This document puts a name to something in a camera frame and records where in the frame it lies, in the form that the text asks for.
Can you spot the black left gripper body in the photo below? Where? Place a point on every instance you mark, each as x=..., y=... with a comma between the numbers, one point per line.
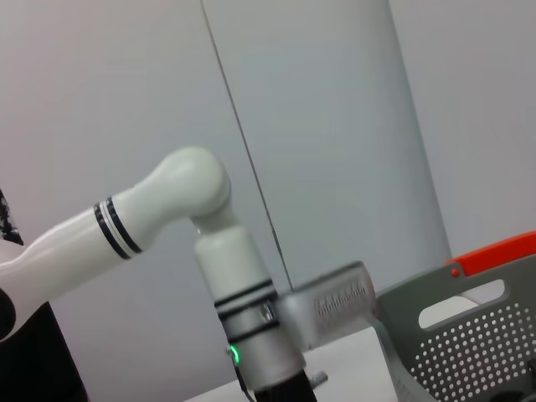
x=285, y=389

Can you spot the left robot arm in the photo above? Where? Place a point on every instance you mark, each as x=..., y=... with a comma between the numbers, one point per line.
x=176, y=197

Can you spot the grey perforated storage basket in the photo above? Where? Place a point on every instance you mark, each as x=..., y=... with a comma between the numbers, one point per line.
x=460, y=356

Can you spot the dark robot torso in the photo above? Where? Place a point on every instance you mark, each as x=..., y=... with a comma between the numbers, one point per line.
x=37, y=364

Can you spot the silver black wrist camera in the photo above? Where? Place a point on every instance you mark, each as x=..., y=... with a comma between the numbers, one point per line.
x=335, y=301

